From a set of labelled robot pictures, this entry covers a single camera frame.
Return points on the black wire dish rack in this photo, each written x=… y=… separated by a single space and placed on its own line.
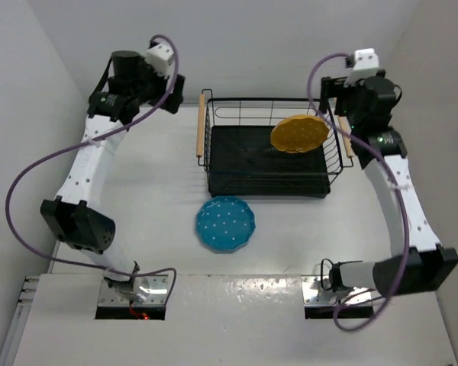
x=233 y=147

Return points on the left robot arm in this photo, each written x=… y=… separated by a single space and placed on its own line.
x=129 y=80

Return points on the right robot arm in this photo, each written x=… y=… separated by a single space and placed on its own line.
x=418 y=262

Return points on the metal base plate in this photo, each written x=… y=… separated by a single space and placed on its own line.
x=149 y=291
x=316 y=292

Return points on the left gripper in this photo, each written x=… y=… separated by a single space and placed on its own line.
x=146 y=70

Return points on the yellow dotted plate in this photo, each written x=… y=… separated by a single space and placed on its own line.
x=299 y=134

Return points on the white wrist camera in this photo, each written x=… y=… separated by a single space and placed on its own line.
x=160 y=57
x=362 y=64

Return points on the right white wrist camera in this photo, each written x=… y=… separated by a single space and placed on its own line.
x=362 y=64

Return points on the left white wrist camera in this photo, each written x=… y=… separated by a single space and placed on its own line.
x=160 y=57

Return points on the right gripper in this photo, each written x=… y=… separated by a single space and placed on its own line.
x=335 y=88

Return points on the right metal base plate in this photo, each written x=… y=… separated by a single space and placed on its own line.
x=316 y=292

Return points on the blue dotted plate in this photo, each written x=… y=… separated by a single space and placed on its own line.
x=225 y=223

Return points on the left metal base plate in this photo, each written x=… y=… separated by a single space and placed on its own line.
x=149 y=291

